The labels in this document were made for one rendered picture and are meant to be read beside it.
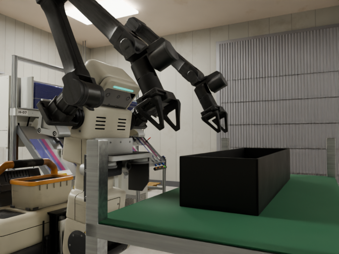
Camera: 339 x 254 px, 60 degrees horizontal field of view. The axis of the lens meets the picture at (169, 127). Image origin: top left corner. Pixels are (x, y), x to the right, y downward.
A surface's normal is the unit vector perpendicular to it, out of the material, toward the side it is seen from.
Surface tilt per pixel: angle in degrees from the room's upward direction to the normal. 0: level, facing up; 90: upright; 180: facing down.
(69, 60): 86
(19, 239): 90
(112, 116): 98
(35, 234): 90
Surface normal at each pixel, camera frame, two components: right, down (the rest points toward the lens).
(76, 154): -0.47, -0.03
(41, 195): 0.88, 0.02
